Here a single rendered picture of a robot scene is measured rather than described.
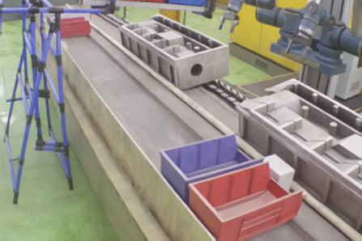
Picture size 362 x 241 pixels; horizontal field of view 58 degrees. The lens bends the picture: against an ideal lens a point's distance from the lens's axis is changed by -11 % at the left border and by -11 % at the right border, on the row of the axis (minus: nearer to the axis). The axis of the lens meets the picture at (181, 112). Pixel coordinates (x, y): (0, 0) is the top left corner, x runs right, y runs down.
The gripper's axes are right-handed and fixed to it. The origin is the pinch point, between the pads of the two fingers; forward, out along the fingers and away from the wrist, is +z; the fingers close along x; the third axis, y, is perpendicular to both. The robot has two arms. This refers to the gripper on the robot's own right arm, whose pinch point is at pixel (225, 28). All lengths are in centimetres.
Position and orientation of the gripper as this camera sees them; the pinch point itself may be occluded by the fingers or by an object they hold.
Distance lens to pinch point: 291.7
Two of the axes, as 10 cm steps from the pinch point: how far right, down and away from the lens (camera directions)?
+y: 7.2, 1.8, 6.7
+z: -3.7, 9.2, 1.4
